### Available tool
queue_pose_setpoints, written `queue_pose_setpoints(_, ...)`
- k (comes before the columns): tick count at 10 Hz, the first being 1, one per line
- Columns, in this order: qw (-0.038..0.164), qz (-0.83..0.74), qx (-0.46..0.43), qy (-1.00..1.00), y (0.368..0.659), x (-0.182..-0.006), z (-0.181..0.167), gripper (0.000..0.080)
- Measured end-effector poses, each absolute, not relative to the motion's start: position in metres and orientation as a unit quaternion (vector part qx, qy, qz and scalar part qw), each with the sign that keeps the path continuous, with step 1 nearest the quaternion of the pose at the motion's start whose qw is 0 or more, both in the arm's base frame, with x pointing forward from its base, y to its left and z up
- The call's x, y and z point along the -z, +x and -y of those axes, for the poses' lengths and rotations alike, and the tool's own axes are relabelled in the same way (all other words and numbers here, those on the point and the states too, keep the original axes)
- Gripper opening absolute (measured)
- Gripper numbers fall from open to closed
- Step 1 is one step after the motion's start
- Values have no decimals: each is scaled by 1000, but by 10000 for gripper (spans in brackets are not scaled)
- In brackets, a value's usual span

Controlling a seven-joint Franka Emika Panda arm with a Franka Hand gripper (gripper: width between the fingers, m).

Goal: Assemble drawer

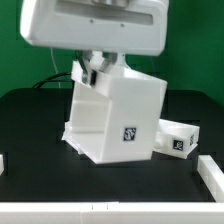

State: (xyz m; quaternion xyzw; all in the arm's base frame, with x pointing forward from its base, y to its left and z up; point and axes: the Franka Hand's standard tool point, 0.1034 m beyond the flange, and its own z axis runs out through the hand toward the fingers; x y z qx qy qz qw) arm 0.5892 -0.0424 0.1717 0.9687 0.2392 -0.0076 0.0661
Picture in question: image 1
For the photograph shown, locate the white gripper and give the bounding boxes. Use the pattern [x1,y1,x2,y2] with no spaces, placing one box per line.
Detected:
[20,0,169,84]

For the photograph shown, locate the white drawer cabinet frame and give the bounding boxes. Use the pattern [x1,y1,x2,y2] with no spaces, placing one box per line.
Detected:
[62,62,167,164]

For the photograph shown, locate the white drawer box front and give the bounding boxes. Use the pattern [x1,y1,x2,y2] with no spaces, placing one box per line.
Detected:
[154,119,200,159]

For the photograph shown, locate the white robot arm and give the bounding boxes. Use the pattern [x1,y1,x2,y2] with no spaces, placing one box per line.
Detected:
[20,0,169,85]

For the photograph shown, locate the white left barrier block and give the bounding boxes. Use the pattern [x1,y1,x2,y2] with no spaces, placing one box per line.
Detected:
[0,154,4,176]

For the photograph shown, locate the grey camera cable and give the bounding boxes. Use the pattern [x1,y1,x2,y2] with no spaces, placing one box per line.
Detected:
[49,48,60,76]

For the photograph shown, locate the black base cables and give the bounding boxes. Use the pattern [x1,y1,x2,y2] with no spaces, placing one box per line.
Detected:
[31,73,74,90]

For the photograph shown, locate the white right barrier rail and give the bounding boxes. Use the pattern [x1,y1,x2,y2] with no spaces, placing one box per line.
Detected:
[197,155,224,203]

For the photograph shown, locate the white barrier rail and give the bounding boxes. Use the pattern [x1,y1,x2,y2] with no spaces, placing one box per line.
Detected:
[0,202,224,224]
[197,155,224,203]

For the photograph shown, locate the white front barrier rail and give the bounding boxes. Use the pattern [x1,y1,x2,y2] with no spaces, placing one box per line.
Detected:
[0,202,224,224]

